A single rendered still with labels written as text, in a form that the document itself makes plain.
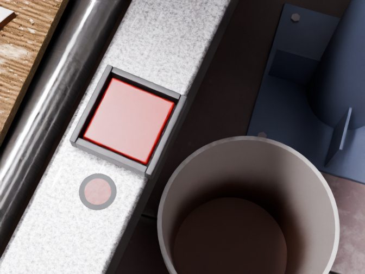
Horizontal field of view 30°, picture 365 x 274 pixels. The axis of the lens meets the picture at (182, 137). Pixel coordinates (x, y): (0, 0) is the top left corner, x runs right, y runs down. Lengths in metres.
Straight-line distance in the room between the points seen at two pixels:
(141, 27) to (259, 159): 0.67
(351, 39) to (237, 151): 0.28
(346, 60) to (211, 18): 0.70
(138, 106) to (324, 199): 0.65
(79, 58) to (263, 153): 0.65
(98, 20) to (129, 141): 0.12
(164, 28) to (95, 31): 0.06
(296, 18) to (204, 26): 1.04
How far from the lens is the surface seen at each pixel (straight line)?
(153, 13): 0.63
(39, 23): 0.62
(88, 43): 0.62
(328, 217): 1.19
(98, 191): 0.58
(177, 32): 0.62
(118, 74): 0.59
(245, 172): 1.33
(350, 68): 1.32
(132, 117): 0.58
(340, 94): 1.42
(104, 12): 0.64
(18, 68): 0.60
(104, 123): 0.58
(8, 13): 0.61
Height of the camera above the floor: 1.48
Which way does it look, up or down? 73 degrees down
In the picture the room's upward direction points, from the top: 3 degrees clockwise
